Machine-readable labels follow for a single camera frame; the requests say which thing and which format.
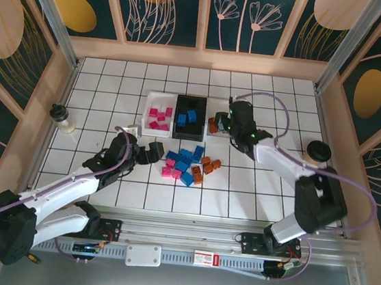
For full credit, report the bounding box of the white plastic container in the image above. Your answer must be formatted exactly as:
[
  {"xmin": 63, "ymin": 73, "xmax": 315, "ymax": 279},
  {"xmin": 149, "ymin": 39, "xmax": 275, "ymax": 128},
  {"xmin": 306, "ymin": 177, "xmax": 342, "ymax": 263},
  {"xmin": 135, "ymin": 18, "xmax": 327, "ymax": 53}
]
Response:
[
  {"xmin": 140, "ymin": 91, "xmax": 178, "ymax": 139},
  {"xmin": 203, "ymin": 98, "xmax": 239, "ymax": 140}
]

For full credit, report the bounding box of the grey slotted cable duct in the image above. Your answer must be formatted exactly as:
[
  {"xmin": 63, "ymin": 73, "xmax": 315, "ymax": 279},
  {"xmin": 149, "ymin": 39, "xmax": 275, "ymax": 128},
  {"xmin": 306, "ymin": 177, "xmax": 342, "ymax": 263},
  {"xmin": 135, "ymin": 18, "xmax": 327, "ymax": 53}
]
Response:
[{"xmin": 31, "ymin": 235, "xmax": 269, "ymax": 278}]

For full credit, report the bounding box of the red white label sticker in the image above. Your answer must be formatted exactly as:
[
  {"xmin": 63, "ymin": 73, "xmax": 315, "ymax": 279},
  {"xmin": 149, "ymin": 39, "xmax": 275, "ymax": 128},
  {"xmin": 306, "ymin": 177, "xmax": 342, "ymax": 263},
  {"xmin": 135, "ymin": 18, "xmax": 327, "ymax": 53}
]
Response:
[{"xmin": 192, "ymin": 249, "xmax": 221, "ymax": 268}]

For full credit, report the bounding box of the glass bottle black cap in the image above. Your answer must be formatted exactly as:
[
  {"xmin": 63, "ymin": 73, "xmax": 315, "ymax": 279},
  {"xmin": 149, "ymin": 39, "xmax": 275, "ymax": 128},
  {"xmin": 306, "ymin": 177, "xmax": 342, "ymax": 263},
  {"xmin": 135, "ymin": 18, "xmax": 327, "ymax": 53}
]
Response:
[{"xmin": 47, "ymin": 103, "xmax": 79, "ymax": 135}]

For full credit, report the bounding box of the paper coffee cup black lid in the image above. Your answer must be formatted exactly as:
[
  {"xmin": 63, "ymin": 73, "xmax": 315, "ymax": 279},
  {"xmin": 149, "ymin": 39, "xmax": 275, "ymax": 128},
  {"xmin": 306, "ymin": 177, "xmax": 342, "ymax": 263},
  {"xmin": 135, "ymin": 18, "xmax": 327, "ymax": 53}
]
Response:
[{"xmin": 303, "ymin": 139, "xmax": 334, "ymax": 168}]

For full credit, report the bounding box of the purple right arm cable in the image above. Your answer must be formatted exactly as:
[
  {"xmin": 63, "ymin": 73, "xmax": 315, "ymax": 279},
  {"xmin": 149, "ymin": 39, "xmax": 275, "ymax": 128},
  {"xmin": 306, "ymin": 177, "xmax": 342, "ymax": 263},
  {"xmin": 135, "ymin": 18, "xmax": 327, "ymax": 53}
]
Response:
[{"xmin": 209, "ymin": 87, "xmax": 381, "ymax": 285}]

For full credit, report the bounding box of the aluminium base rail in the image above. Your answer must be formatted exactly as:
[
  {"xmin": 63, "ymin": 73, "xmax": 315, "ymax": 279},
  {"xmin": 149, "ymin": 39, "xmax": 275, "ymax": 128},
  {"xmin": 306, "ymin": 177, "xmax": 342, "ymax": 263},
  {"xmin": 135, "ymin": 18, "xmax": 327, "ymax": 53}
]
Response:
[{"xmin": 21, "ymin": 198, "xmax": 368, "ymax": 275}]

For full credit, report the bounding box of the aluminium corner post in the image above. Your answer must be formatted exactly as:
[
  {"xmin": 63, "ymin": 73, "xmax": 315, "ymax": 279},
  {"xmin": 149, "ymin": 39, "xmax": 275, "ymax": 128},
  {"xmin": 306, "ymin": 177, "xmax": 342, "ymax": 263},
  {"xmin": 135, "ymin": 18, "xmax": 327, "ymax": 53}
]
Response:
[
  {"xmin": 313, "ymin": 0, "xmax": 381, "ymax": 100},
  {"xmin": 7, "ymin": 0, "xmax": 90, "ymax": 70}
]

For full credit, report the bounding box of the black plastic container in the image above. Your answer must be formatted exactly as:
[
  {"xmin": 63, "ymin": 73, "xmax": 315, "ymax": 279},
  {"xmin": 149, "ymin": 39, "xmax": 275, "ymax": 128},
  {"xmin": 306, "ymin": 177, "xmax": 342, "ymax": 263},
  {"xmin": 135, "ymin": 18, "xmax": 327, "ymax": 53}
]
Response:
[{"xmin": 170, "ymin": 94, "xmax": 211, "ymax": 143}]

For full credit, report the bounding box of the white plastic box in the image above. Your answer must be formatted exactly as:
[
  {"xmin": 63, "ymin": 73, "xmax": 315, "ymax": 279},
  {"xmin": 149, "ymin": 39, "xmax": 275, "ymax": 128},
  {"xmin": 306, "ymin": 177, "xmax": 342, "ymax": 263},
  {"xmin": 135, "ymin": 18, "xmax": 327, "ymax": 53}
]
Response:
[{"xmin": 123, "ymin": 241, "xmax": 163, "ymax": 271}]

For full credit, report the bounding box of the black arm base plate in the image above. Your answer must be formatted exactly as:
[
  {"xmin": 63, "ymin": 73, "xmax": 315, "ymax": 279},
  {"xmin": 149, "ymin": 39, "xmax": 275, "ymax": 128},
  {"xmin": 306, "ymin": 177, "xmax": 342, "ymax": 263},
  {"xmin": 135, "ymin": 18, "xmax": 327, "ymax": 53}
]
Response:
[
  {"xmin": 62, "ymin": 213, "xmax": 124, "ymax": 245},
  {"xmin": 232, "ymin": 230, "xmax": 304, "ymax": 263}
]

